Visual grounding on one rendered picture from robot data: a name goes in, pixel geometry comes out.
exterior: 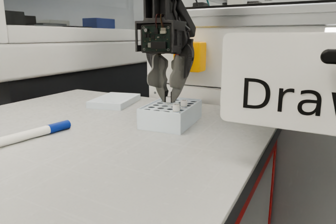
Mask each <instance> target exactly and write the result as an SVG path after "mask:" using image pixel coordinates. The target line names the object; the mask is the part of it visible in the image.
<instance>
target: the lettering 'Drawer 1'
mask: <svg viewBox="0 0 336 224"><path fill-rule="evenodd" d="M249 82H256V83H260V84H262V85H263V86H264V88H265V100H264V102H263V103H262V104H260V105H248V89H249ZM287 92H292V93H294V92H295V89H294V88H289V89H286V90H285V91H284V89H283V88H279V94H278V107H277V111H278V112H282V104H283V96H284V94H285V93H287ZM331 93H332V99H333V104H334V110H335V115H336V92H331ZM300 94H301V95H302V94H314V95H315V96H316V97H317V100H311V99H305V100H302V101H300V102H299V103H298V105H297V110H298V112H299V113H300V114H302V115H306V116H310V115H313V114H314V113H315V116H320V112H321V103H322V98H321V95H320V94H319V93H318V92H317V91H315V90H302V91H301V93H300ZM270 96H271V91H270V87H269V85H268V84H267V83H266V82H265V81H263V80H261V79H256V78H244V94H243V108H249V109H260V108H263V107H265V106H266V105H267V104H268V103H269V100H270ZM305 103H314V104H316V108H315V109H314V110H313V111H311V112H306V111H303V109H302V105H303V104H305Z"/></svg>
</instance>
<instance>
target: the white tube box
mask: <svg viewBox="0 0 336 224"><path fill-rule="evenodd" d="M181 100H187V108H181ZM174 104H179V105H180V111H179V113H174V112H173V105H174ZM201 117H202V99H195V98H183V97H178V98H177V99H176V101H175V102H174V103H171V104H166V102H163V101H162V99H161V98H159V99H157V100H155V101H153V102H150V103H148V104H146V105H144V106H142V107H140V108H137V109H136V119H137V129H138V130H145V131H152V132H159V133H166V134H173V135H181V134H182V133H184V132H185V131H186V130H187V129H188V128H189V127H191V126H192V125H193V124H194V123H195V122H196V121H198V120H199V119H200V118H201Z"/></svg>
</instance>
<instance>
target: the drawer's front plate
mask: <svg viewBox="0 0 336 224"><path fill-rule="evenodd" d="M327 49H336V32H232V33H227V34H225V36H224V37H223V46H222V72H221V98H220V117H221V118H222V119H223V120H224V121H227V122H234V123H242V124H249V125H256V126H263V127H270V128H277V129H285V130H292V131H299V132H306V133H313V134H321V135H328V136H335V137H336V113H335V108H334V102H333V97H332V92H333V93H336V64H326V63H323V62H322V61H321V58H320V56H321V53H322V52H323V51H324V50H327ZM245 78H251V79H259V80H262V81H265V82H266V83H267V84H268V86H269V88H270V99H269V102H268V104H267V105H266V106H265V107H262V108H245V107H243V103H244V84H245ZM279 88H282V89H283V91H285V90H287V89H294V93H293V92H287V93H285V94H284V96H283V99H282V110H281V112H280V111H278V100H279ZM304 90H313V91H316V92H318V93H319V94H320V96H321V108H320V116H315V115H316V113H314V114H312V115H303V114H301V113H299V111H298V104H299V102H300V101H302V100H317V97H316V96H315V95H314V94H312V93H304V94H301V91H304ZM265 97H266V90H265V87H264V86H263V85H262V84H261V83H258V82H251V81H249V82H248V98H247V104H248V105H253V106H257V105H260V104H262V103H263V102H264V100H265ZM316 105H317V104H316V103H304V104H303V105H302V110H303V111H305V112H312V111H313V110H314V109H315V108H316Z"/></svg>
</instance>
